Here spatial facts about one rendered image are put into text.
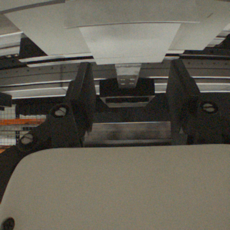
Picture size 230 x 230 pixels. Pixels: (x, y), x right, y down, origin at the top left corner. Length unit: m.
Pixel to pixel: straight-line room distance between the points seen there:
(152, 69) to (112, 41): 0.28
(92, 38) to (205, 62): 0.37
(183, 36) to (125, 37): 0.06
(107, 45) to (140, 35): 0.04
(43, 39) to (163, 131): 0.16
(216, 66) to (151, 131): 0.34
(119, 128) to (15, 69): 0.40
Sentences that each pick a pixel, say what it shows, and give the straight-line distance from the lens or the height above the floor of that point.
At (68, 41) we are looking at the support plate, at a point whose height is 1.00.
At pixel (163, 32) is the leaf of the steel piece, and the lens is 0.17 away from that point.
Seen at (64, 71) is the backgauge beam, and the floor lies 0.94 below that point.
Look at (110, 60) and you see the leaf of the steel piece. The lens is 0.23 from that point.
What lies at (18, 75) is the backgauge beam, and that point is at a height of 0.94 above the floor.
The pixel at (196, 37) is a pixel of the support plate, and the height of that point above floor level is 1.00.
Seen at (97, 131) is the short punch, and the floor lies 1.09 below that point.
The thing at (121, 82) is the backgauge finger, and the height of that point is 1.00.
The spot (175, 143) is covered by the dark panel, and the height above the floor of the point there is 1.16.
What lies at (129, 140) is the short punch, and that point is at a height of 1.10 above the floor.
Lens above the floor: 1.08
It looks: 3 degrees down
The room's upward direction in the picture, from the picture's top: 179 degrees clockwise
